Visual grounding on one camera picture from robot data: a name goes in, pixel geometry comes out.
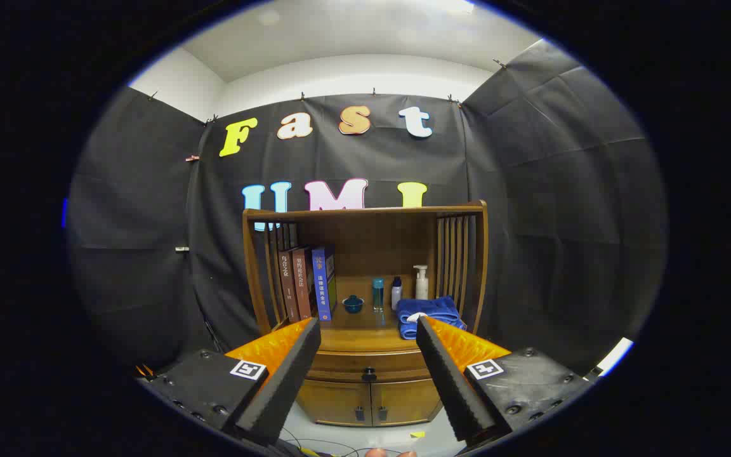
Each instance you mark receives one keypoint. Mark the teal clear bottle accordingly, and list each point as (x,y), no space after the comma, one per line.
(378,295)

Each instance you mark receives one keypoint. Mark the blue book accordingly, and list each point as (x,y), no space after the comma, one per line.
(322,285)

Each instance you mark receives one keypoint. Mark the reddish brown book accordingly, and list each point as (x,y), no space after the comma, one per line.
(302,282)

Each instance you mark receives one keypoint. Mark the white bottle with blue cap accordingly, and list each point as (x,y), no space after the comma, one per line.
(396,295)

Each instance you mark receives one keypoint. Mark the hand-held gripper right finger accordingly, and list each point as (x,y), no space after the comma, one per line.
(451,387)

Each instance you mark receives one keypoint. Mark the wooden cabinet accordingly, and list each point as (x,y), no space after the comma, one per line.
(372,241)

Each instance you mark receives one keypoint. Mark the white pump bottle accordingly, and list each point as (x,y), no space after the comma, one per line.
(422,285)

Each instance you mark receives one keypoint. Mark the dark blue lidded teacup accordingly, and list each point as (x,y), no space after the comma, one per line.
(353,305)

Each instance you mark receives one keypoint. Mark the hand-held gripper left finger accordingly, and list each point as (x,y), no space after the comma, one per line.
(283,387)

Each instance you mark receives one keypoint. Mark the dark brown book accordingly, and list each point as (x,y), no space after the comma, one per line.
(287,285)

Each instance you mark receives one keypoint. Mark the black backdrop cloth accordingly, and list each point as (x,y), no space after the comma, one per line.
(372,158)

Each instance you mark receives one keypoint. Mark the wooden drawer with black knob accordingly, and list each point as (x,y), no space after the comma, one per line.
(353,365)

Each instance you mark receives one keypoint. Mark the blue folded towel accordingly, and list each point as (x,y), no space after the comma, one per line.
(432,309)

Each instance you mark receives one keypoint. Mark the wooden cabinet door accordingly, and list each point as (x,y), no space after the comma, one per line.
(334,403)
(407,400)

